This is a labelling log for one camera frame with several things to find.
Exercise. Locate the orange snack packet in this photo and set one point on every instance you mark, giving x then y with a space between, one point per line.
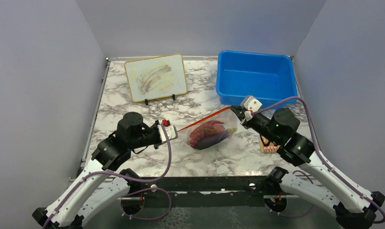
267 146

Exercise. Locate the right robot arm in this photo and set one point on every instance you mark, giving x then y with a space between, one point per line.
353 206

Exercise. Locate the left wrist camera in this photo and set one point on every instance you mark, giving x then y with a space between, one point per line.
166 128

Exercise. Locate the purple eggplant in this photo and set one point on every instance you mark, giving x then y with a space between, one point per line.
212 140

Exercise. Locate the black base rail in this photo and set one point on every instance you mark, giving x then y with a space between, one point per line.
196 192

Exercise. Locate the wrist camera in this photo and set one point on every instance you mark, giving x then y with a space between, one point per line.
249 105
166 128

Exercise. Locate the small whiteboard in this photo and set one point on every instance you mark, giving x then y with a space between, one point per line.
156 77

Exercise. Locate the clear zip top bag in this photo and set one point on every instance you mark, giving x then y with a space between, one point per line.
225 115

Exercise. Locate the red grape bunch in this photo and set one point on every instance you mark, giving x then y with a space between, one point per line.
206 129

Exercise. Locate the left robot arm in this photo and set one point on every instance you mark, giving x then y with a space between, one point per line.
98 184

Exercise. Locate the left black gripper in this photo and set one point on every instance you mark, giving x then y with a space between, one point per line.
155 125

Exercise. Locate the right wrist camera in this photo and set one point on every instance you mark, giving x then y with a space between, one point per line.
249 105

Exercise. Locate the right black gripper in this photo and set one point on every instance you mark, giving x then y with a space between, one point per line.
240 110

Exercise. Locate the blue plastic bin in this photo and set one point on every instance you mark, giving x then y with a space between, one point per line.
268 77

